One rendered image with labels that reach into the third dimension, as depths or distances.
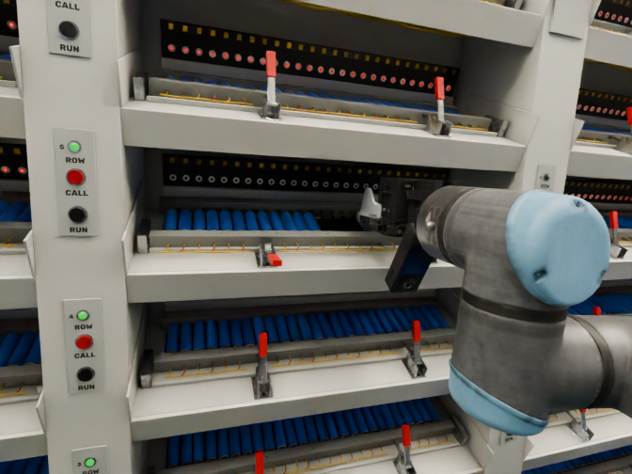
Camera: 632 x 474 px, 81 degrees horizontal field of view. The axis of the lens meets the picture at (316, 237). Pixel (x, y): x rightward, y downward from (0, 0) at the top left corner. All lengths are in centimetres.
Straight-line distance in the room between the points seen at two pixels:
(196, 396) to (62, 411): 16
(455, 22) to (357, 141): 24
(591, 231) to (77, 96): 52
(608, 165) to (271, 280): 65
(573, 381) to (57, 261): 55
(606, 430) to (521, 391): 75
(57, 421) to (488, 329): 52
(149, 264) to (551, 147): 66
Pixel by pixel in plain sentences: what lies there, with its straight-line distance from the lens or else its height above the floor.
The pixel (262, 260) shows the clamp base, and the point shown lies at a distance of 52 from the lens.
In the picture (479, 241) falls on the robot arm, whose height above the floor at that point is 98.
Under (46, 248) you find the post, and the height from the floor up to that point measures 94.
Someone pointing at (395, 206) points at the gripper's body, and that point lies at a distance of 51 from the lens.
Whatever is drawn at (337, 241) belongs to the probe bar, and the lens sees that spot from 59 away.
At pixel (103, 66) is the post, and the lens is 52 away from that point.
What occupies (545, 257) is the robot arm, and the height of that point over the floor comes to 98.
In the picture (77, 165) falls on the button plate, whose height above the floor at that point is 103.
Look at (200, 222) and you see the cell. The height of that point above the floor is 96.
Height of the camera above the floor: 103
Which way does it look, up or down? 9 degrees down
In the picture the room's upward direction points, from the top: 3 degrees clockwise
